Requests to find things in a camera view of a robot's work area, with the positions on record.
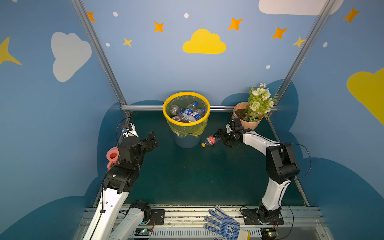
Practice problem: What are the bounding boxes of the clear bottle white cap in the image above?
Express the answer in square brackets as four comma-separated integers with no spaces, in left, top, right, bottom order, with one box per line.
[170,105,184,118]

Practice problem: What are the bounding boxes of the blue dotted work glove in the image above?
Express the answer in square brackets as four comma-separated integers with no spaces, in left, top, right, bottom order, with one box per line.
[204,207,250,240]

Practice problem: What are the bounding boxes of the red label yellow cap bottle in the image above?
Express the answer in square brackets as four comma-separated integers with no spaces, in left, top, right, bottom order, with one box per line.
[201,136,217,148]

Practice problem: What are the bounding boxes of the aluminium frame back bar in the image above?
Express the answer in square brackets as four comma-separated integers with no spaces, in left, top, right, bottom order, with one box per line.
[121,105,235,112]

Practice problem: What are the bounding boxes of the white green artificial flowers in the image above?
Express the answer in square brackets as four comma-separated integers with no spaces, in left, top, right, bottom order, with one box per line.
[241,83,279,123]

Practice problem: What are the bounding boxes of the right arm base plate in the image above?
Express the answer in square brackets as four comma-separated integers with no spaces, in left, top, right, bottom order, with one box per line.
[240,208,284,225]

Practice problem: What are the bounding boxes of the aluminium frame post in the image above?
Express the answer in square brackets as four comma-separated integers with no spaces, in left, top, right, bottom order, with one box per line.
[71,0,131,117]
[268,0,337,117]

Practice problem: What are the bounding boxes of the aluminium front rail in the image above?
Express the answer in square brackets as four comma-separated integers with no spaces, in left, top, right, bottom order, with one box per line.
[74,205,334,240]

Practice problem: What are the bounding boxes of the blue cap pepsi bottle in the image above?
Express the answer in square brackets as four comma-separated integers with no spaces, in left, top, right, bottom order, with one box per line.
[182,102,198,116]

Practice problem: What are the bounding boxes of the aluminium frame right post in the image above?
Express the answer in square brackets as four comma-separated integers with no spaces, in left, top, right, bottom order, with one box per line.
[268,0,337,117]

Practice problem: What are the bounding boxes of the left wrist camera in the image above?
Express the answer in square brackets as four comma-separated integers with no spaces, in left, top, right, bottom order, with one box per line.
[119,123,139,144]

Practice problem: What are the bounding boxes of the aluminium frame left post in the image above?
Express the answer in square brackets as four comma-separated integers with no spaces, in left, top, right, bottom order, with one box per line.
[71,0,131,117]

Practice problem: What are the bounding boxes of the pink watering can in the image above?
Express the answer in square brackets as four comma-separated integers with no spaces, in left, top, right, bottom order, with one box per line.
[107,147,120,170]

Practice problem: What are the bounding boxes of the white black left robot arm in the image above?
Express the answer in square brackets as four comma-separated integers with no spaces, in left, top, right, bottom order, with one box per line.
[84,132,159,240]

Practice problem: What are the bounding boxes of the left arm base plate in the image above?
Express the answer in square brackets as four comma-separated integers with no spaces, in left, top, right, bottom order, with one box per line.
[141,209,165,226]

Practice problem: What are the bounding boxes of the blue label small bottle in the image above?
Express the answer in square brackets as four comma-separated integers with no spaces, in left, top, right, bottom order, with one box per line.
[188,108,206,122]

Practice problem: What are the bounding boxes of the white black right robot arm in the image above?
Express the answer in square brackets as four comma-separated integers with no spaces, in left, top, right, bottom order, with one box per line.
[213,118,300,225]

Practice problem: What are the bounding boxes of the yellow rimmed waste bin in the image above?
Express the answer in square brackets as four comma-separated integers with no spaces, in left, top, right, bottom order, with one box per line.
[163,92,211,149]

